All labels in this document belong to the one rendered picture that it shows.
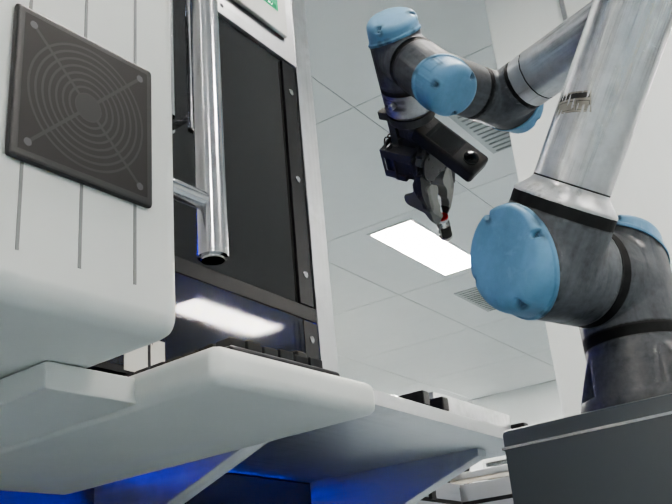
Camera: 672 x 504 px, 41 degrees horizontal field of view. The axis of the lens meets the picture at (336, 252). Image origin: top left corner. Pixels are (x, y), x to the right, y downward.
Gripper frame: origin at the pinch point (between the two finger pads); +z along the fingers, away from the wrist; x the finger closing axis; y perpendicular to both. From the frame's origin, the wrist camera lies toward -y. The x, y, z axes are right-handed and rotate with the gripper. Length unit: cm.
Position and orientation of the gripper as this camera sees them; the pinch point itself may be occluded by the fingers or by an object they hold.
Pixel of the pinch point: (444, 214)
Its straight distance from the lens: 146.4
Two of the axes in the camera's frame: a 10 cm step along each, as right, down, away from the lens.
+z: 2.4, 7.4, 6.3
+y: -7.7, -2.5, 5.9
